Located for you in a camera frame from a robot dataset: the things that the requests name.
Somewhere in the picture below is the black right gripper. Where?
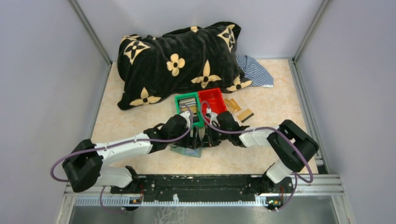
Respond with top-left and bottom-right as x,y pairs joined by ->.
202,124 -> 230,148

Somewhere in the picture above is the mint green card holder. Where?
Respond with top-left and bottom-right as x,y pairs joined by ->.
170,145 -> 203,158

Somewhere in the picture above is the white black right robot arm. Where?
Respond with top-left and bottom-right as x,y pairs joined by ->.
205,111 -> 319,192

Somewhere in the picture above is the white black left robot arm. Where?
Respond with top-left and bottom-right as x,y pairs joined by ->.
62,112 -> 193,193

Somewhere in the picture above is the gold patterned card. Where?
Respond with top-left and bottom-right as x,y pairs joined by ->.
224,98 -> 241,113

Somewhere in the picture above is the gold card with stripe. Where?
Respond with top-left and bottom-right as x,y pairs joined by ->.
237,109 -> 254,123

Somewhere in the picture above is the stack of cards in bin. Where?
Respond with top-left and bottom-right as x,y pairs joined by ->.
178,97 -> 197,114

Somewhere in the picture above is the green plastic bin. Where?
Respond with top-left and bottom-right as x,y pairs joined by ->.
175,92 -> 204,128

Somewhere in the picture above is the red plastic bin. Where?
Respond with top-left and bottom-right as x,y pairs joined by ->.
197,88 -> 227,114

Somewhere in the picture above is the blue white striped cloth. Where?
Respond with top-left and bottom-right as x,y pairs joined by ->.
236,55 -> 274,88

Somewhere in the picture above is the black floral blanket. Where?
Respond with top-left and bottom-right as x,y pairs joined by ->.
117,21 -> 253,110

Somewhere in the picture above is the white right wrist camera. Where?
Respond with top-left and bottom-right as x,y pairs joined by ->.
204,108 -> 219,127

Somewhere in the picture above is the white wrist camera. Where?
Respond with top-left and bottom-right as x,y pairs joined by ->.
204,108 -> 219,127
179,111 -> 193,128

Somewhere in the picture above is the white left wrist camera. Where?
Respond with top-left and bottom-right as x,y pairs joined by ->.
179,111 -> 193,128

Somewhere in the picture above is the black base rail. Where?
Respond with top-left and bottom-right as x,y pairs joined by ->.
110,175 -> 294,203

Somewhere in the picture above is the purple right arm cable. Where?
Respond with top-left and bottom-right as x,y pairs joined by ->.
200,100 -> 314,212

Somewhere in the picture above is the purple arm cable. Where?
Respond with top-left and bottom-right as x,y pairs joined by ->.
50,104 -> 196,215
200,100 -> 314,212

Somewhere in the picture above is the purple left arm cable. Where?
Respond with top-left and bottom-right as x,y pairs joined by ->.
50,104 -> 196,215

